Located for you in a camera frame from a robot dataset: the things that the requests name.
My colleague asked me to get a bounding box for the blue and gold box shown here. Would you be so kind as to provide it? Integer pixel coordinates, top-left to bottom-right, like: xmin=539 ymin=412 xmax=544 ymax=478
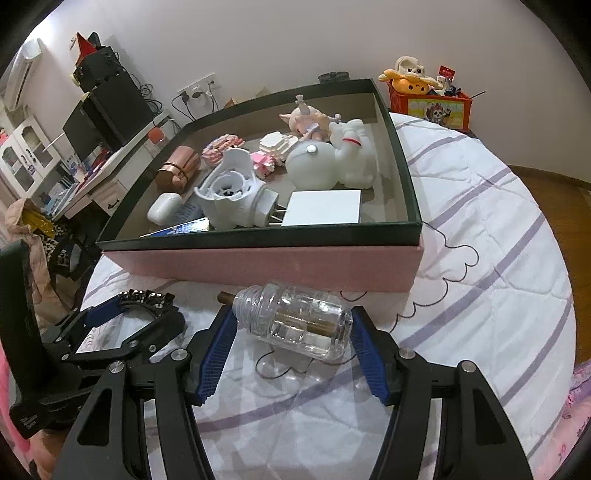
xmin=141 ymin=217 xmax=213 ymax=239

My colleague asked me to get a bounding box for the white astronaut figure silver helmet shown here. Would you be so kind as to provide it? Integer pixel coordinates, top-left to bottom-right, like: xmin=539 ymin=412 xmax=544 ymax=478
xmin=285 ymin=119 xmax=377 ymax=191

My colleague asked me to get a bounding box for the yellow plush toy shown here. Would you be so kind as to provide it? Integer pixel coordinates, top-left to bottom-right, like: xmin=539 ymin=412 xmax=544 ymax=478
xmin=379 ymin=69 xmax=441 ymax=96

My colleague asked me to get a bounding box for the white desk with drawers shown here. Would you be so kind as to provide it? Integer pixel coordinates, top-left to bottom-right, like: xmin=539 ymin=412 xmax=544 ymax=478
xmin=51 ymin=113 xmax=169 ymax=220

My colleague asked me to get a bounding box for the leopard print cloth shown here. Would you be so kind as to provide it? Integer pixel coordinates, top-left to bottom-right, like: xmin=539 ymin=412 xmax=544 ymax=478
xmin=34 ymin=226 xmax=70 ymax=273

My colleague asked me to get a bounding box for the white skull plush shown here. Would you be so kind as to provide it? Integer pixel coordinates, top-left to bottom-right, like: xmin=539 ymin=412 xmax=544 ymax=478
xmin=398 ymin=55 xmax=426 ymax=77

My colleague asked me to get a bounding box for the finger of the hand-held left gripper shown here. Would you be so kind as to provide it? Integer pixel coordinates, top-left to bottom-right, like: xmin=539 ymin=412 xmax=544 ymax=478
xmin=65 ymin=310 xmax=187 ymax=370
xmin=42 ymin=294 xmax=126 ymax=347

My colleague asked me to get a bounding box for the white wall outlet strip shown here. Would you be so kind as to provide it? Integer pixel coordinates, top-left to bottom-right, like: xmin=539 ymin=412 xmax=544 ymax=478
xmin=178 ymin=73 xmax=217 ymax=100

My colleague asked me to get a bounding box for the small pink block-built toy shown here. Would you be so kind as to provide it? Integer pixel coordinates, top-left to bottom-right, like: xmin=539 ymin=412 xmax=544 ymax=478
xmin=202 ymin=134 xmax=244 ymax=164

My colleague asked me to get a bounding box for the black computer monitor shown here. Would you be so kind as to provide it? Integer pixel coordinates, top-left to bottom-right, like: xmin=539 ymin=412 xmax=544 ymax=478
xmin=62 ymin=99 xmax=105 ymax=158

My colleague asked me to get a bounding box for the white plug-in device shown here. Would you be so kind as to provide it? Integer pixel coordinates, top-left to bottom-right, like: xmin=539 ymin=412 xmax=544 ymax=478
xmin=193 ymin=148 xmax=282 ymax=230

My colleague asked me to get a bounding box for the white pink block-built toy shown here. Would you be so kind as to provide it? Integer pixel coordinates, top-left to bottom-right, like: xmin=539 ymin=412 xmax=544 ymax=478
xmin=252 ymin=131 xmax=301 ymax=178

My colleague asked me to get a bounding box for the black power cable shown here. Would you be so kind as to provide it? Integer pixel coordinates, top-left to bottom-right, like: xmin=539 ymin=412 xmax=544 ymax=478
xmin=172 ymin=92 xmax=191 ymax=123

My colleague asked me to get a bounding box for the white air conditioner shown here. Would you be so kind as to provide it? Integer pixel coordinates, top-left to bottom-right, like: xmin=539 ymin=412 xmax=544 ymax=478
xmin=4 ymin=39 xmax=44 ymax=109

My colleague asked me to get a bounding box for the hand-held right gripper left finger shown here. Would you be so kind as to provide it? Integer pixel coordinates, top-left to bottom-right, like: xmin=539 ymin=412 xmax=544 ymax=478
xmin=53 ymin=306 xmax=237 ymax=480

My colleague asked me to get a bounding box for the black speaker stack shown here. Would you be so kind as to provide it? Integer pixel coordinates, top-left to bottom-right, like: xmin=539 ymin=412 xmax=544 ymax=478
xmin=88 ymin=74 xmax=153 ymax=148

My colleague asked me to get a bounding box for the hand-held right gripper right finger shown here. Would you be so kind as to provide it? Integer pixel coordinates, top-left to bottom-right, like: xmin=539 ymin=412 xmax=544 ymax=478
xmin=352 ymin=306 xmax=522 ymax=480

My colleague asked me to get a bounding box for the white glass-door cabinet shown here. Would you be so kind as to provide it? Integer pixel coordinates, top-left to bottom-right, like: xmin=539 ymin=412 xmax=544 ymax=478
xmin=0 ymin=115 xmax=58 ymax=195

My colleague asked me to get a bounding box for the copper cylinder tin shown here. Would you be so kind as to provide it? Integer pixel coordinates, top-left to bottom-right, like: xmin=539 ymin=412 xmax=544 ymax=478
xmin=156 ymin=145 xmax=200 ymax=192

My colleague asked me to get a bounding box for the white power bank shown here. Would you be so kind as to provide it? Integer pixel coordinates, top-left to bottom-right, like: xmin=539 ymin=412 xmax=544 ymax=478
xmin=280 ymin=190 xmax=363 ymax=227

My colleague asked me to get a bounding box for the pink floral bedding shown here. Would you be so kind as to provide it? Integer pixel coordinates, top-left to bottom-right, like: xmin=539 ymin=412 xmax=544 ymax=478
xmin=551 ymin=360 xmax=591 ymax=480

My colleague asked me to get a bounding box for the beige jacket pile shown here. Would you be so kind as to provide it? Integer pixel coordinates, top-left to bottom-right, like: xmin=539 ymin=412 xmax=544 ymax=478
xmin=4 ymin=198 xmax=51 ymax=278

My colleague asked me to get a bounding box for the clear glass bottle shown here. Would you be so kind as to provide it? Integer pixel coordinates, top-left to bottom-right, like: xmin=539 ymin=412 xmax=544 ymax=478
xmin=218 ymin=282 xmax=354 ymax=363

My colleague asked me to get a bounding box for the pink storage box black rim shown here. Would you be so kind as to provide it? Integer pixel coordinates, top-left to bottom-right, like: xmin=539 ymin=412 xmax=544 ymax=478
xmin=95 ymin=78 xmax=424 ymax=294

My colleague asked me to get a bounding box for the black box device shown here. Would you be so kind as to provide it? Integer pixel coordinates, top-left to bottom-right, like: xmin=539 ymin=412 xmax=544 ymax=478
xmin=73 ymin=46 xmax=123 ymax=90

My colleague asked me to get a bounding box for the orange printed toy crate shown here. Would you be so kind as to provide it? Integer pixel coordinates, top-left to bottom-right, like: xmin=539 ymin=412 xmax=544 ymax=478
xmin=387 ymin=78 xmax=472 ymax=134

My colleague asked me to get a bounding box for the white earbuds case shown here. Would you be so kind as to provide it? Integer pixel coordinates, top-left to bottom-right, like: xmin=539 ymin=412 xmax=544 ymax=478
xmin=148 ymin=191 xmax=185 ymax=225

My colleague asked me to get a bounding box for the pink doll figurine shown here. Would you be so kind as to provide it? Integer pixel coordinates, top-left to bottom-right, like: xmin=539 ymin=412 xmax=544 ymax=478
xmin=278 ymin=95 xmax=345 ymax=141

